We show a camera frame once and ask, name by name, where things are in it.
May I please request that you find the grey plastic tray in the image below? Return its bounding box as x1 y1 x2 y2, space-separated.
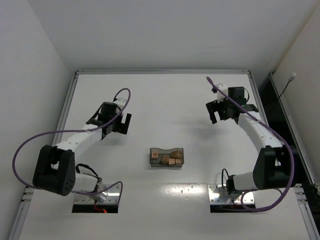
149 147 185 168

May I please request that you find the long wood block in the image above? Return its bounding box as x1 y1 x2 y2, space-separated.
161 154 170 166

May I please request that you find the wood cube red letter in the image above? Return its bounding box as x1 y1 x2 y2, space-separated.
168 158 176 166

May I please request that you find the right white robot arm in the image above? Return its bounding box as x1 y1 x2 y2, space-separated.
206 84 296 194

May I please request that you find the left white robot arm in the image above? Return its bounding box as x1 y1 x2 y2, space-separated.
32 98 132 196

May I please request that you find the wood cube letter O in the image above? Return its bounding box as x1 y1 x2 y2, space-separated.
150 151 159 160

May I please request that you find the wood cube letter D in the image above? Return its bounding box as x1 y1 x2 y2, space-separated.
170 150 183 159

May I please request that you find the plain wood cube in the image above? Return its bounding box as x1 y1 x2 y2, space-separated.
174 158 183 165

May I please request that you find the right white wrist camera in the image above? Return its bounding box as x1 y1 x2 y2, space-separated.
212 83 228 103

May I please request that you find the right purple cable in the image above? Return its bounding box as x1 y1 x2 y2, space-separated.
205 76 296 213

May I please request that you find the purple cable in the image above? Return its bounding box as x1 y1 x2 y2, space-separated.
205 76 296 213
11 87 132 196

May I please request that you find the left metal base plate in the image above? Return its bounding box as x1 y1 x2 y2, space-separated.
73 183 122 205

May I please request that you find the metal base plate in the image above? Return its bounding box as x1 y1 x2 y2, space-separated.
73 183 122 205
207 184 244 206

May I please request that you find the black wall cable with plug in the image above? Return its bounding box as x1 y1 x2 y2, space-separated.
270 72 297 111

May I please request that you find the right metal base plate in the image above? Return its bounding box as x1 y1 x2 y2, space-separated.
207 184 244 206

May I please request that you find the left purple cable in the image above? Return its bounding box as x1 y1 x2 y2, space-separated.
11 87 132 196

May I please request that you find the aluminium table frame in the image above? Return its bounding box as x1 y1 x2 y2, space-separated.
19 70 320 240

